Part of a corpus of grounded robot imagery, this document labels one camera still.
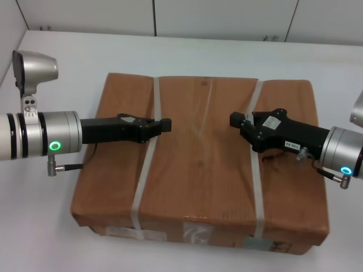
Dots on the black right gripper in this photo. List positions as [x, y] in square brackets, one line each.
[283, 131]

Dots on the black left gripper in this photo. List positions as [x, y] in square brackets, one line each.
[113, 130]

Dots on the white and silver right robot arm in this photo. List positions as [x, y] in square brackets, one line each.
[343, 153]

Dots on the white and silver left robot arm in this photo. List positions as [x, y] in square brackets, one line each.
[31, 136]

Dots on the large brown cardboard box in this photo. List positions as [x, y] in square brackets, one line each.
[204, 175]

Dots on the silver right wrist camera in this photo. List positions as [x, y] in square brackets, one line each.
[358, 109]

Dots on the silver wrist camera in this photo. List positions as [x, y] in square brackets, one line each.
[358, 109]
[37, 68]

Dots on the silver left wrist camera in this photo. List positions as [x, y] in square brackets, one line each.
[37, 68]

